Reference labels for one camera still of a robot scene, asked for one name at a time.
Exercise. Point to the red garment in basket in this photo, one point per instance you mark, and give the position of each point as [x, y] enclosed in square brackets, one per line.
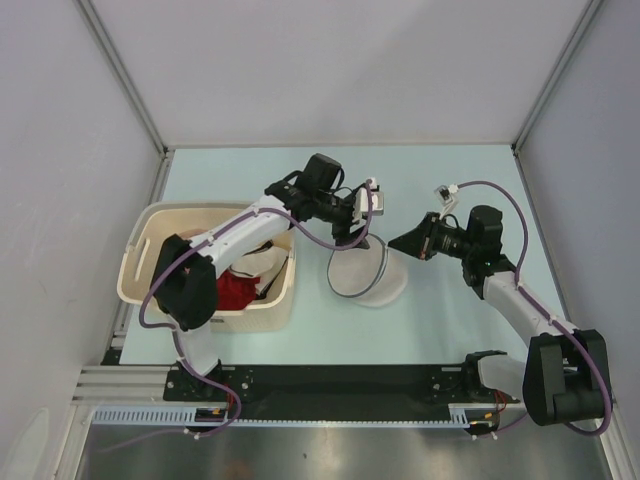
[235, 293]

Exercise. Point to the white garment in basket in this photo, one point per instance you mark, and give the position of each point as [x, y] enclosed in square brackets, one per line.
[262, 264]

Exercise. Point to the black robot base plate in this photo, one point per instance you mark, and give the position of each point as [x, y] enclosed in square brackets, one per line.
[356, 393]

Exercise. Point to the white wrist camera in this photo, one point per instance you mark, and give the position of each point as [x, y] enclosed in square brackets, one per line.
[448, 197]
[368, 200]

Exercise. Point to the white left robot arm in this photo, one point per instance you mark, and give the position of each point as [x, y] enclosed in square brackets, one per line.
[184, 282]

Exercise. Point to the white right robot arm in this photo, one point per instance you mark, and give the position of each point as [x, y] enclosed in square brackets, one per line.
[565, 377]

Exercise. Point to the cream perforated laundry basket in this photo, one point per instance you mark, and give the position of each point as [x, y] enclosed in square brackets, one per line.
[160, 220]

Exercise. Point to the aluminium frame rail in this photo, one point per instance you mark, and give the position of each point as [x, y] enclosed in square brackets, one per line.
[120, 385]

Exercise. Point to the peach garment in basket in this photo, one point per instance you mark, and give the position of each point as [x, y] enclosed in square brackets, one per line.
[186, 235]

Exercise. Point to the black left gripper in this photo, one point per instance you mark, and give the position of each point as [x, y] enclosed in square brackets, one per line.
[342, 232]

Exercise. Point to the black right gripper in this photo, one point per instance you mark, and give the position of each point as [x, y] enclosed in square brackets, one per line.
[421, 241]

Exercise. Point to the white mesh laundry bag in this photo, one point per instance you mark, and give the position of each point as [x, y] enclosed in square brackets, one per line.
[371, 276]

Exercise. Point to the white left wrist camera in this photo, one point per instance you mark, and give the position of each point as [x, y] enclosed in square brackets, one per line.
[368, 200]

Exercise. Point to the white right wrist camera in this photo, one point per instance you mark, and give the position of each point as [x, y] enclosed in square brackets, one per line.
[448, 197]

